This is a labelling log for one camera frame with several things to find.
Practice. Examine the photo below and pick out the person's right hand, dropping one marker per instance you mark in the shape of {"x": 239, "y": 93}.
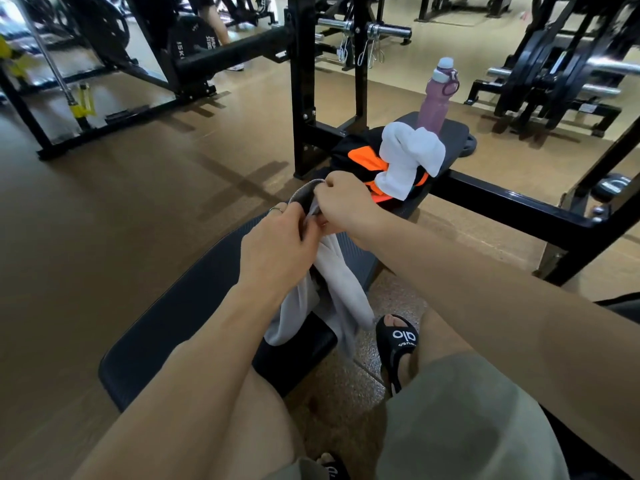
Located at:
{"x": 350, "y": 204}

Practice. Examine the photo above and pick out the person's left hand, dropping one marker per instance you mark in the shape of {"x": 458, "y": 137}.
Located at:
{"x": 275, "y": 249}

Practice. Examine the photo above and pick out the black orange jacket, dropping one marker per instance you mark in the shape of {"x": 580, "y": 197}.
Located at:
{"x": 350, "y": 144}

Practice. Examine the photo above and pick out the grey yoga fitness towel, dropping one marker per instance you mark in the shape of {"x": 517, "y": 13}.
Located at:
{"x": 345, "y": 289}

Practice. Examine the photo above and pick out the white towel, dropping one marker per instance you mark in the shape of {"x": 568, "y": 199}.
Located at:
{"x": 410, "y": 149}

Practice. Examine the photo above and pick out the pink water bottle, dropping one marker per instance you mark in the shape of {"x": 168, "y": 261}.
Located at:
{"x": 434, "y": 102}

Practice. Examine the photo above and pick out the dark grey backpack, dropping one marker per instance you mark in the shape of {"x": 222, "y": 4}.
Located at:
{"x": 575, "y": 454}

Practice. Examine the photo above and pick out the person's right forearm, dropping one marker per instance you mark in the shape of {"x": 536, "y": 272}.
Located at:
{"x": 500, "y": 314}

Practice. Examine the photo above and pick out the person's left forearm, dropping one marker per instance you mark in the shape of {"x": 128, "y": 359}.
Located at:
{"x": 190, "y": 394}

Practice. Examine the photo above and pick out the person's left leg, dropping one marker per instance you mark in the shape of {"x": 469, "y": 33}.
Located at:
{"x": 265, "y": 424}

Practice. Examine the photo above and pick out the small black weight plate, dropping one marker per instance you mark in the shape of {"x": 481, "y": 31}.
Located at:
{"x": 469, "y": 144}

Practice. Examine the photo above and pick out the black ribbed bench pad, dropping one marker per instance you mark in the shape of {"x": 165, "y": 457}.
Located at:
{"x": 165, "y": 334}

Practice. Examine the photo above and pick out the black right slipper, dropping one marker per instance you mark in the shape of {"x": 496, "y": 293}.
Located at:
{"x": 395, "y": 344}

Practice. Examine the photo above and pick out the black slipper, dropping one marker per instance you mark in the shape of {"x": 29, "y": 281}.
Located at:
{"x": 334, "y": 467}
{"x": 395, "y": 344}

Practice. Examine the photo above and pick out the black power rack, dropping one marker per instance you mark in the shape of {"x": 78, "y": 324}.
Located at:
{"x": 230, "y": 52}

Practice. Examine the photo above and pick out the black weight plate white print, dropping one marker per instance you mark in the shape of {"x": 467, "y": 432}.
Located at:
{"x": 192, "y": 42}

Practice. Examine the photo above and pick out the black left slipper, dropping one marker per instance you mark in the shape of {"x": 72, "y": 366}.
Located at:
{"x": 334, "y": 467}

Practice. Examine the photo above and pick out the black exercise machine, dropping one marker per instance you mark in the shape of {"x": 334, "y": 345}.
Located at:
{"x": 465, "y": 4}

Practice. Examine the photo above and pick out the rack of black weight plates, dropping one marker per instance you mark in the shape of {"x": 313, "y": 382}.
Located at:
{"x": 540, "y": 69}

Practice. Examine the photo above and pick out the yellow safety catch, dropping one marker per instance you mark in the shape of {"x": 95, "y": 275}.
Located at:
{"x": 82, "y": 107}

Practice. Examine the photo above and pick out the black weight plate grey print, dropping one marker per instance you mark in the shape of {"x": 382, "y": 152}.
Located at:
{"x": 610, "y": 187}

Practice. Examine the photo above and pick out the black steel bench frame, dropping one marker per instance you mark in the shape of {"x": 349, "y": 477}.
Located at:
{"x": 302, "y": 94}

